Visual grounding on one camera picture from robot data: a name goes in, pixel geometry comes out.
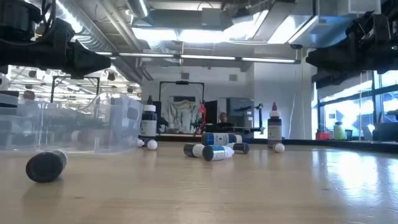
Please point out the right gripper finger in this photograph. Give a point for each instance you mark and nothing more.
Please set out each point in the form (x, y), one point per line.
(332, 66)
(332, 55)

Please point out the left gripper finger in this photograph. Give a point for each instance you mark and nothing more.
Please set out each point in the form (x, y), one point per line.
(85, 70)
(87, 56)

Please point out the large black food coloring bottle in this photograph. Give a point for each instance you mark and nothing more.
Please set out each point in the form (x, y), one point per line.
(149, 121)

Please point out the small black food coloring bottle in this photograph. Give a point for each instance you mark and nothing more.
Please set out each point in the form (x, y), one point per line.
(46, 166)
(242, 148)

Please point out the small teal food coloring bottle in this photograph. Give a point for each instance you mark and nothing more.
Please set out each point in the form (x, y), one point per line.
(192, 150)

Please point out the large blue food coloring bottle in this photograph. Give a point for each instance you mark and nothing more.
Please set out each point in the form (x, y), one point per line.
(217, 139)

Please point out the small blue food coloring bottle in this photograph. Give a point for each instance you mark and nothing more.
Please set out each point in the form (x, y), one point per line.
(214, 153)

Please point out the black track spotlight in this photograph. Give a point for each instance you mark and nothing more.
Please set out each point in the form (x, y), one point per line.
(32, 73)
(111, 76)

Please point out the clear plastic bin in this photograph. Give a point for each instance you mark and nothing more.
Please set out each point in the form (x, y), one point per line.
(102, 124)

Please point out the green jug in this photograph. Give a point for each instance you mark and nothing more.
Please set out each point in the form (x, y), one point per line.
(339, 130)

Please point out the dark waste bin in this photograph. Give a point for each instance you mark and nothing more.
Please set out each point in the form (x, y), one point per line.
(348, 133)

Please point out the red box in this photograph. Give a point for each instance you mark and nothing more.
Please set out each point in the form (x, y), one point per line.
(323, 136)

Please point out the black sofa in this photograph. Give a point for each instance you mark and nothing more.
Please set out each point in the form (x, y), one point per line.
(385, 130)

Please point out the black rolling stand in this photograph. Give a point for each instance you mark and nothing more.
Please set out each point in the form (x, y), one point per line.
(259, 119)

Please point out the grey square vent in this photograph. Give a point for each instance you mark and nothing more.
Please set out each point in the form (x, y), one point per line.
(233, 77)
(185, 76)

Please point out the grey equipment box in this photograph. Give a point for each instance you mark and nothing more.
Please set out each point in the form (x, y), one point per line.
(239, 107)

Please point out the grey cloth cover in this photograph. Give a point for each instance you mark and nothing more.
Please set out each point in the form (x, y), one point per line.
(182, 113)

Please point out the long fluorescent light strip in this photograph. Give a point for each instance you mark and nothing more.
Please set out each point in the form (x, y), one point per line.
(205, 57)

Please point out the red and black robot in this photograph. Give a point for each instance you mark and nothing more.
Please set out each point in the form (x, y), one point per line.
(202, 119)

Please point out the black cabinet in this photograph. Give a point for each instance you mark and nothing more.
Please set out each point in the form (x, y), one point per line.
(211, 112)

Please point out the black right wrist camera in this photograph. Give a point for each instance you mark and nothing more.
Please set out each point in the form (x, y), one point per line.
(357, 31)

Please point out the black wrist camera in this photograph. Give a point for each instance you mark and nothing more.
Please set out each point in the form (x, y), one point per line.
(60, 32)
(357, 31)

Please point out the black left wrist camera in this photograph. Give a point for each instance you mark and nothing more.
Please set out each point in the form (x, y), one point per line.
(60, 32)

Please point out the black security camera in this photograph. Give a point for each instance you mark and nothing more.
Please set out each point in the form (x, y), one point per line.
(296, 46)

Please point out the black aluminium table frame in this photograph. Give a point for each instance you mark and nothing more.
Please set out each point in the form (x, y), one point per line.
(342, 143)

